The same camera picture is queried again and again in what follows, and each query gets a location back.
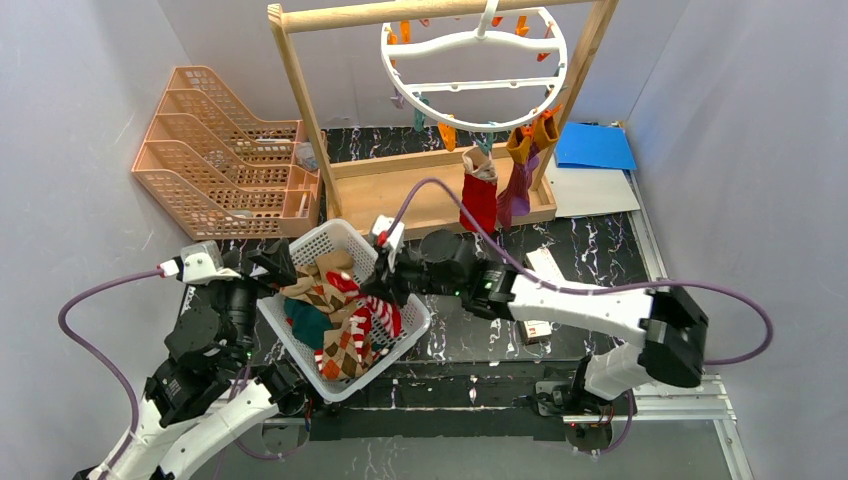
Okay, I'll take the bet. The blue folder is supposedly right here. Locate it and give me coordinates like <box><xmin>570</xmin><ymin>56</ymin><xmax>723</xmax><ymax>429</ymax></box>
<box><xmin>555</xmin><ymin>122</ymin><xmax>637</xmax><ymax>170</ymax></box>

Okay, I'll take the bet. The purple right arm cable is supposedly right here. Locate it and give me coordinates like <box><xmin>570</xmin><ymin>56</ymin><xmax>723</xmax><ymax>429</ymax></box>
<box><xmin>384</xmin><ymin>177</ymin><xmax>774</xmax><ymax>367</ymax></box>

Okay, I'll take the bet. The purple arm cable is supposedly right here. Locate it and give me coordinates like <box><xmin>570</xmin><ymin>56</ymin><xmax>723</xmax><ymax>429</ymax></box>
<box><xmin>57</xmin><ymin>268</ymin><xmax>164</xmax><ymax>465</ymax></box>
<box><xmin>384</xmin><ymin>177</ymin><xmax>774</xmax><ymax>367</ymax></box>

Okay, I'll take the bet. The orange front-left clothes peg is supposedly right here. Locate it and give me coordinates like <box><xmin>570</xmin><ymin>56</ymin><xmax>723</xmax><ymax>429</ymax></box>
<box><xmin>437</xmin><ymin>122</ymin><xmax>457</xmax><ymax>152</ymax></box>

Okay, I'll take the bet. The white round clip hanger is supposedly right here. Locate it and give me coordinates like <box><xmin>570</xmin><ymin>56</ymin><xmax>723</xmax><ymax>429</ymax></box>
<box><xmin>379</xmin><ymin>1</ymin><xmax>569</xmax><ymax>132</ymax></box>

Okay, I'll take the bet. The wooden hanger rack stand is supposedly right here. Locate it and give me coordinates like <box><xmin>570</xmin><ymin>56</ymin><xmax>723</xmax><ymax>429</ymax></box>
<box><xmin>267</xmin><ymin>1</ymin><xmax>618</xmax><ymax>238</ymax></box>

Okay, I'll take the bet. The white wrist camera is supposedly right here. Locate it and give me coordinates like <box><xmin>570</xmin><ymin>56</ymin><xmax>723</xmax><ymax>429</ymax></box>
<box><xmin>370</xmin><ymin>215</ymin><xmax>405</xmax><ymax>272</ymax></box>
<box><xmin>157</xmin><ymin>240</ymin><xmax>241</xmax><ymax>286</ymax></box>

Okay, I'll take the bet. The white paper sheet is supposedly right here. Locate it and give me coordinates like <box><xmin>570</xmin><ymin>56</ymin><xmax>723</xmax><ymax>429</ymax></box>
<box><xmin>544</xmin><ymin>151</ymin><xmax>640</xmax><ymax>218</ymax></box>

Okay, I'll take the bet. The teal left clothes peg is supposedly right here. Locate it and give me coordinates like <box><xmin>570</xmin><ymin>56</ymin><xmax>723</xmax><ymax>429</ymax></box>
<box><xmin>413</xmin><ymin>96</ymin><xmax>429</xmax><ymax>132</ymax></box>

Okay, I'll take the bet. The purple sock with yellow cuff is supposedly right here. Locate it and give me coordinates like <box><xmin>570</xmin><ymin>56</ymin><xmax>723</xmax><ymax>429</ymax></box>
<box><xmin>496</xmin><ymin>130</ymin><xmax>535</xmax><ymax>229</ymax></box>

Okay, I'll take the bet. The dark green sock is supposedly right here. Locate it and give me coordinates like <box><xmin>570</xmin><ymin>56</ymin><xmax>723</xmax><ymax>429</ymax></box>
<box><xmin>283</xmin><ymin>297</ymin><xmax>334</xmax><ymax>351</ymax></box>

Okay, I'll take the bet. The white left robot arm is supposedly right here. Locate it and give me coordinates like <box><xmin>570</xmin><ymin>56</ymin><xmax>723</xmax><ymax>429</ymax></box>
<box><xmin>58</xmin><ymin>239</ymin><xmax>309</xmax><ymax>479</ymax></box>

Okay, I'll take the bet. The red white striped sock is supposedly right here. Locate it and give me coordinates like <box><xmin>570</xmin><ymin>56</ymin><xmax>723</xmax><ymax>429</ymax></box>
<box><xmin>326</xmin><ymin>271</ymin><xmax>402</xmax><ymax>344</ymax></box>
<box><xmin>315</xmin><ymin>307</ymin><xmax>374</xmax><ymax>380</ymax></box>

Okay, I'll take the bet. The lilac clothes peg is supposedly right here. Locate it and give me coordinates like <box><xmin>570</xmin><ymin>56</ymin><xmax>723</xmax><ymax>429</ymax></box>
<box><xmin>390</xmin><ymin>88</ymin><xmax>406</xmax><ymax>110</ymax></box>

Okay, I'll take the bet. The argyle brown sock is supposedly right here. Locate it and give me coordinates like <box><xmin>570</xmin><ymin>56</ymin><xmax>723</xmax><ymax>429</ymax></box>
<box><xmin>280</xmin><ymin>251</ymin><xmax>358</xmax><ymax>314</ymax></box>

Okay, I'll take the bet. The white card box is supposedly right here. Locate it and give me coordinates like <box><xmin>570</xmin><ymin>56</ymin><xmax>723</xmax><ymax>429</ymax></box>
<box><xmin>525</xmin><ymin>248</ymin><xmax>566</xmax><ymax>286</ymax></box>

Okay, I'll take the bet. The peach plastic file organizer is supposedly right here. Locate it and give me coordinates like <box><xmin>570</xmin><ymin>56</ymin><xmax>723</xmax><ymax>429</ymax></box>
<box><xmin>131</xmin><ymin>66</ymin><xmax>323</xmax><ymax>241</ymax></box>

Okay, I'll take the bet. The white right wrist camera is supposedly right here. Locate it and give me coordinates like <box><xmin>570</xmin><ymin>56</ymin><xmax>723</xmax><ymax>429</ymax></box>
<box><xmin>370</xmin><ymin>215</ymin><xmax>405</xmax><ymax>272</ymax></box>

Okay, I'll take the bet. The orange front-centre clothes peg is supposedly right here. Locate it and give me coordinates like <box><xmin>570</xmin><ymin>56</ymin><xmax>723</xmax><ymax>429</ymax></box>
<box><xmin>513</xmin><ymin>124</ymin><xmax>534</xmax><ymax>143</ymax></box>

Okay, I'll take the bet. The small white printed box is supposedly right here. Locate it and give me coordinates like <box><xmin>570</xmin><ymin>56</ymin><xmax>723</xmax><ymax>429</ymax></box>
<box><xmin>517</xmin><ymin>320</ymin><xmax>553</xmax><ymax>345</ymax></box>

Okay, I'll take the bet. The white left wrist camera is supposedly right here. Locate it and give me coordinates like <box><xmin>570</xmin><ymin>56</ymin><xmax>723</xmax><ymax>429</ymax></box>
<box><xmin>157</xmin><ymin>240</ymin><xmax>241</xmax><ymax>286</ymax></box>

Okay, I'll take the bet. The orange front-right clothes peg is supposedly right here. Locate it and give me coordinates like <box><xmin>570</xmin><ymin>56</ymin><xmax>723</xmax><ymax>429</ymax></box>
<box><xmin>537</xmin><ymin>104</ymin><xmax>563</xmax><ymax>122</ymax></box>

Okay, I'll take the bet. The teal clothes peg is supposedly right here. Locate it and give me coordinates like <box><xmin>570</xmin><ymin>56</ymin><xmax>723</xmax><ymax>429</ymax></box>
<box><xmin>474</xmin><ymin>131</ymin><xmax>494</xmax><ymax>156</ymax></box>
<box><xmin>413</xmin><ymin>96</ymin><xmax>429</xmax><ymax>132</ymax></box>

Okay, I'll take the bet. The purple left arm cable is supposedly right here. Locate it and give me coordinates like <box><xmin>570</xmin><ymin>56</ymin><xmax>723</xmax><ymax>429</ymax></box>
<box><xmin>57</xmin><ymin>268</ymin><xmax>164</xmax><ymax>465</ymax></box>

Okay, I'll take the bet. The beige animal face sock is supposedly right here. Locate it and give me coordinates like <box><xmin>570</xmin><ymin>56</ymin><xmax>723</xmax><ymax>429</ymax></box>
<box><xmin>459</xmin><ymin>146</ymin><xmax>498</xmax><ymax>234</ymax></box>

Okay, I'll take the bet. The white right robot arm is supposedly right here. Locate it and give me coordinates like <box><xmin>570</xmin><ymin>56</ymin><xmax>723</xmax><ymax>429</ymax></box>
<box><xmin>361</xmin><ymin>230</ymin><xmax>708</xmax><ymax>414</ymax></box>

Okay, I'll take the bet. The teal front clothes peg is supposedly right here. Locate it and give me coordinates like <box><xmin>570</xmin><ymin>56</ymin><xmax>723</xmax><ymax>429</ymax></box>
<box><xmin>474</xmin><ymin>131</ymin><xmax>494</xmax><ymax>156</ymax></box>

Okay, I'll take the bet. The white plastic laundry basket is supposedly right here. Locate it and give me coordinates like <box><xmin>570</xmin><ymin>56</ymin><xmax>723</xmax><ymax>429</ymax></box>
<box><xmin>256</xmin><ymin>218</ymin><xmax>433</xmax><ymax>403</ymax></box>

